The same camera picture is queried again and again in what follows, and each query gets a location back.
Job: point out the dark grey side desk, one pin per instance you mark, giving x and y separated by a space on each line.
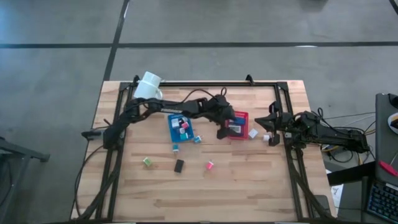
384 140

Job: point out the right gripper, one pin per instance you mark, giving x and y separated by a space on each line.
281 124

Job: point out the blue plastic basket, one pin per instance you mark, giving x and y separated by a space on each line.
172 133

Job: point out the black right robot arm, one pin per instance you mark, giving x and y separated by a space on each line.
339 137

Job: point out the red plastic basket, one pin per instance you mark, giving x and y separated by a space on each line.
245 132

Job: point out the black box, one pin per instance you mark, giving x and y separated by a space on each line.
179 165

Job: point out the backlit computer keyboard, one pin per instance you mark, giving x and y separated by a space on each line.
384 202

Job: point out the white paper sheet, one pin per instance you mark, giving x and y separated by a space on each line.
337 193

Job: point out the white mug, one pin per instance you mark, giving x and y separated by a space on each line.
147 87

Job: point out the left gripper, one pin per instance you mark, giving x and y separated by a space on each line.
227 116

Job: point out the black aluminium rig frame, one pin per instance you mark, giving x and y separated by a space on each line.
248 84

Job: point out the white cube wall charger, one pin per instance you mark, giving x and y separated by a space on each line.
175 123

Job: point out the white digital display unit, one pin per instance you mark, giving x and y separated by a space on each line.
237 129

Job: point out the green wall charger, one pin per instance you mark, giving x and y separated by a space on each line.
147 161

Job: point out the teal wall charger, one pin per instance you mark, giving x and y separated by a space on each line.
184 136
175 147

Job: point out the pink wall charger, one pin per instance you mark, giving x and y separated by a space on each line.
210 165
185 125

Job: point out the white round object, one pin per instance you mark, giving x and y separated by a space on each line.
394 119

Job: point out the small white box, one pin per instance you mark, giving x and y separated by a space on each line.
253 133

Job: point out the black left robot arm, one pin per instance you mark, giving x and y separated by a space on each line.
174 109

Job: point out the silver white wall charger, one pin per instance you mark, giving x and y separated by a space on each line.
184 119

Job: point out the grey metal stand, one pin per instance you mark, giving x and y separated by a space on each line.
18 151

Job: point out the black round object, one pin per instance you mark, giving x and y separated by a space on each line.
394 100

